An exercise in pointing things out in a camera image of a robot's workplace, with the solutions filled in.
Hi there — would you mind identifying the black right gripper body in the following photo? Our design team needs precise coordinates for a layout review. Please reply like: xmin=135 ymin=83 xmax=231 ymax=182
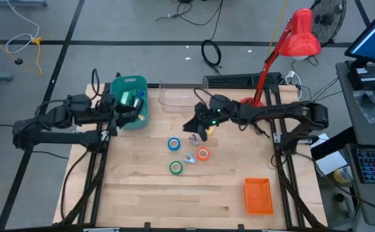
xmin=193 ymin=94 xmax=240 ymax=127

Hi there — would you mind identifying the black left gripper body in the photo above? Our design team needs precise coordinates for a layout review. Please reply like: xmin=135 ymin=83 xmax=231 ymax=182
xmin=102 ymin=96 xmax=127 ymax=128

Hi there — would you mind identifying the mint green stapler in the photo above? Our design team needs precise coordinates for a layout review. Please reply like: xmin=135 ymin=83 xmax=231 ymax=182
xmin=120 ymin=91 xmax=137 ymax=106

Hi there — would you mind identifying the orange tape roll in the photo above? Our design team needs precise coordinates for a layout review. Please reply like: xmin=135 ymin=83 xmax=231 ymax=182
xmin=196 ymin=147 xmax=211 ymax=161

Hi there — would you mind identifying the blue tape roll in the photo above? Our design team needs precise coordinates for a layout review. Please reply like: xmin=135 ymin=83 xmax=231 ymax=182
xmin=167 ymin=137 xmax=181 ymax=151

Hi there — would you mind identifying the green tape roll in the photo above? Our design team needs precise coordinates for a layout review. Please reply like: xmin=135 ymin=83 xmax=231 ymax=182
xmin=169 ymin=160 xmax=184 ymax=175

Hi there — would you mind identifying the teal plastic bin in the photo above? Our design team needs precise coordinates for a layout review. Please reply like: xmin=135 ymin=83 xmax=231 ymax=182
xmin=110 ymin=75 xmax=149 ymax=131

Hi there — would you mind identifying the clear plastic bin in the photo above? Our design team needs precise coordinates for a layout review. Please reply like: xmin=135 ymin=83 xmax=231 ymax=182
xmin=158 ymin=82 xmax=209 ymax=113

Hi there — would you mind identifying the black power strip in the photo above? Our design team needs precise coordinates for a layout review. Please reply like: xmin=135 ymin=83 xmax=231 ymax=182
xmin=203 ymin=72 xmax=284 ymax=88

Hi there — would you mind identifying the orange mesh basket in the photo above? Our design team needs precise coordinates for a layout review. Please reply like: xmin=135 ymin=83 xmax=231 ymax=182
xmin=244 ymin=177 xmax=274 ymax=215

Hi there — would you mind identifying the red desk lamp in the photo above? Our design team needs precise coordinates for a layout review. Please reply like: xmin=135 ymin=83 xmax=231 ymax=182
xmin=238 ymin=8 xmax=322 ymax=107

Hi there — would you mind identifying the white paper box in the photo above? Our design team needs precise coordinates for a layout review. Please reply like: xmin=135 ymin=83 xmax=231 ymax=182
xmin=315 ymin=150 xmax=349 ymax=177

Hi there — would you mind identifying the black floor fan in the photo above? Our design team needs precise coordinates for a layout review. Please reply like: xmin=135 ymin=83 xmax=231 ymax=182
xmin=310 ymin=0 xmax=347 ymax=46

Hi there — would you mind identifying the grey office desk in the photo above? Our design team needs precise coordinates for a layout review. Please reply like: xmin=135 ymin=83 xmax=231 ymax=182
xmin=334 ymin=60 xmax=375 ymax=226

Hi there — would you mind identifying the small black computer box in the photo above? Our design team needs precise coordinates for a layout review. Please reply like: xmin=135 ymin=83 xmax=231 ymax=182
xmin=348 ymin=66 xmax=375 ymax=91

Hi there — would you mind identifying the clear plastic bag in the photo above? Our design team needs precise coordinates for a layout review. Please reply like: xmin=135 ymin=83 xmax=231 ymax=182
xmin=352 ymin=90 xmax=375 ymax=124

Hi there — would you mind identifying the large computer monitor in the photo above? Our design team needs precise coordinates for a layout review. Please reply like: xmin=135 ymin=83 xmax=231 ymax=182
xmin=344 ymin=0 xmax=375 ymax=68

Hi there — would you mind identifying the black aluminium table frame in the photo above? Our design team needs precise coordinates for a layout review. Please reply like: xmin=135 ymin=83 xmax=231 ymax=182
xmin=60 ymin=82 xmax=329 ymax=232

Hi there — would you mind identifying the black coiled floor cable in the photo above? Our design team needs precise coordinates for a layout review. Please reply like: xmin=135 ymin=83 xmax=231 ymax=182
xmin=201 ymin=39 xmax=222 ymax=70

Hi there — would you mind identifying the yellow hanging cable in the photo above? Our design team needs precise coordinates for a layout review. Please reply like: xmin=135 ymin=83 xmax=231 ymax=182
xmin=267 ymin=0 xmax=289 ymax=57

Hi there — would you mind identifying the yellow extension cord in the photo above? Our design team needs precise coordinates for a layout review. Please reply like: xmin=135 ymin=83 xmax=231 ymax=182
xmin=0 ymin=28 xmax=43 ymax=77

